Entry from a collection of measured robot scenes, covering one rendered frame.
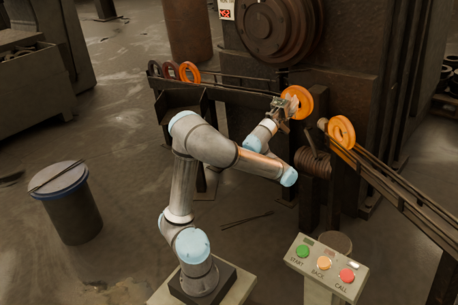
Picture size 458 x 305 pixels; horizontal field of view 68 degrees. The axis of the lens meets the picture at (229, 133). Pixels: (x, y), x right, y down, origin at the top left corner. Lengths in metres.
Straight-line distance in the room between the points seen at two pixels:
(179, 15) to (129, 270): 3.26
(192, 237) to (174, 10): 3.60
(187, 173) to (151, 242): 1.00
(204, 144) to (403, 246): 1.36
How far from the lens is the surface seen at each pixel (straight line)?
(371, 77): 1.69
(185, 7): 4.49
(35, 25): 4.15
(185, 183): 1.22
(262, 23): 1.64
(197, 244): 1.26
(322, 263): 1.16
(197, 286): 1.37
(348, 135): 1.49
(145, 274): 2.00
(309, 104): 1.50
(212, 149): 1.04
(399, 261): 2.02
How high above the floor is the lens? 1.52
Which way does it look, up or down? 31 degrees down
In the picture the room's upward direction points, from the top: 7 degrees counter-clockwise
